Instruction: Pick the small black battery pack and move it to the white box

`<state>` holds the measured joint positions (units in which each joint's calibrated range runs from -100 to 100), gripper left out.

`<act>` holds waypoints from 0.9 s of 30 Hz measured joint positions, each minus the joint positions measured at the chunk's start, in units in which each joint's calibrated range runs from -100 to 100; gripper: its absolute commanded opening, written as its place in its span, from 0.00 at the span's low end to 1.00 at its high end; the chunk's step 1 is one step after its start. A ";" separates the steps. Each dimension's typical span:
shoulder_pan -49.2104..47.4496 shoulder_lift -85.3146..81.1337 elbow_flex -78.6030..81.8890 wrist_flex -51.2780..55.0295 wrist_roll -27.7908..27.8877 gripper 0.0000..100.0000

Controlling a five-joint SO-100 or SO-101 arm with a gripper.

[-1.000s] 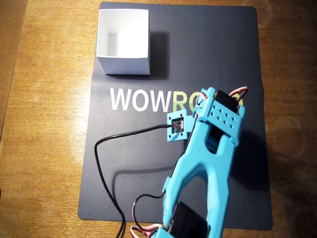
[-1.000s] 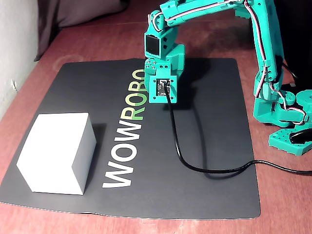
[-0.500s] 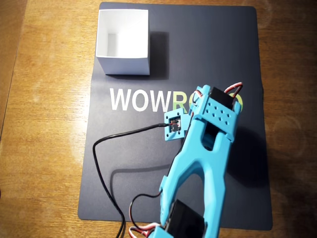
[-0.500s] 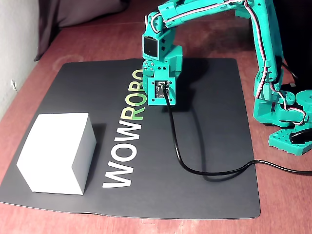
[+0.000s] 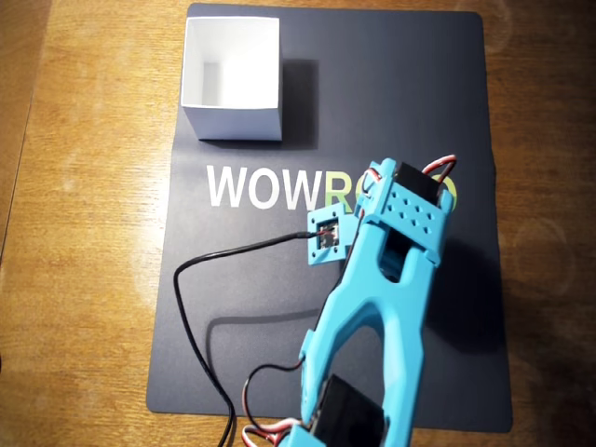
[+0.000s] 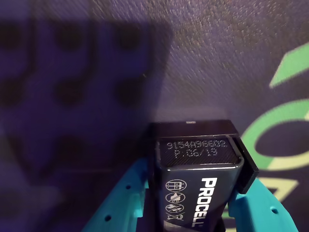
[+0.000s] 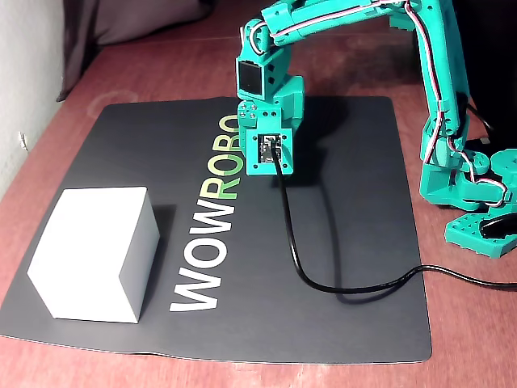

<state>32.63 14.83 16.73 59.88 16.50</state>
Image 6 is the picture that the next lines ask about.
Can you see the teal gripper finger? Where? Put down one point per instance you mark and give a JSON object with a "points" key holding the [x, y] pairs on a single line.
{"points": [[120, 205], [263, 212]]}

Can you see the small black battery pack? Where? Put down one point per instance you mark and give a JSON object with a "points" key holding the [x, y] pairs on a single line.
{"points": [[193, 174]]}

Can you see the dark mat with WOWROBO print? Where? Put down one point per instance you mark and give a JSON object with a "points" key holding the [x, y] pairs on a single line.
{"points": [[217, 60]]}

